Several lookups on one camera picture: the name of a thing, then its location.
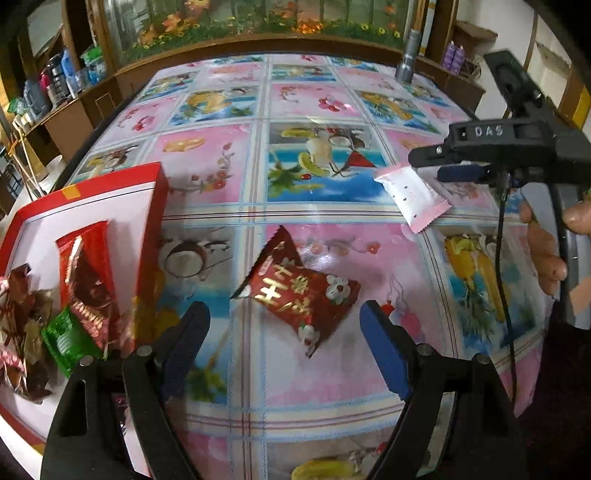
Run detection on flower picture panel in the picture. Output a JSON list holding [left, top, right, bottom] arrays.
[[99, 0, 416, 52]]

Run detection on silver flashlight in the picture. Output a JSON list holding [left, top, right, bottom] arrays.
[[394, 28, 422, 84]]

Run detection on black cable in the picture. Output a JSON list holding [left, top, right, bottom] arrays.
[[495, 180, 517, 363]]

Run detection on red cardboard box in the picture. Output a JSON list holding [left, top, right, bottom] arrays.
[[0, 161, 169, 462]]

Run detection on red brown snack packet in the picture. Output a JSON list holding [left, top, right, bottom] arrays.
[[55, 220, 122, 356]]

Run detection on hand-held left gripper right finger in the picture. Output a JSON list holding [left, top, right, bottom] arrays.
[[359, 300, 527, 480]]

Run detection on green snack packet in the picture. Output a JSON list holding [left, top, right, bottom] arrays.
[[41, 307, 103, 378]]

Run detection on white pink snack packet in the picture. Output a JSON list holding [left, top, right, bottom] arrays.
[[374, 166, 451, 234]]

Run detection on blue white bottle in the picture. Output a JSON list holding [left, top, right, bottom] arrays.
[[60, 48, 77, 96]]

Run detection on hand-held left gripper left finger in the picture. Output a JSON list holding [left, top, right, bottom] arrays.
[[41, 301, 212, 480]]

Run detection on brown gold snack packet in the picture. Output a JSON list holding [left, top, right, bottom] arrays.
[[0, 265, 58, 403]]

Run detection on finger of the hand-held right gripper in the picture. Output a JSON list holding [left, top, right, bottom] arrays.
[[438, 165, 509, 183], [409, 144, 499, 169]]

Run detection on red flower-print snack packet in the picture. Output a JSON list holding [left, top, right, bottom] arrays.
[[231, 225, 362, 358]]

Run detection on printed fruit tablecloth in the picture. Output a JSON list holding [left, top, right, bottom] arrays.
[[69, 53, 555, 480]]

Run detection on person's right hand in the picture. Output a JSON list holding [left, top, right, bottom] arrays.
[[519, 200, 591, 296]]

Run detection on green plastic pack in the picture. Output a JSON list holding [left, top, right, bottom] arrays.
[[81, 46, 107, 85]]

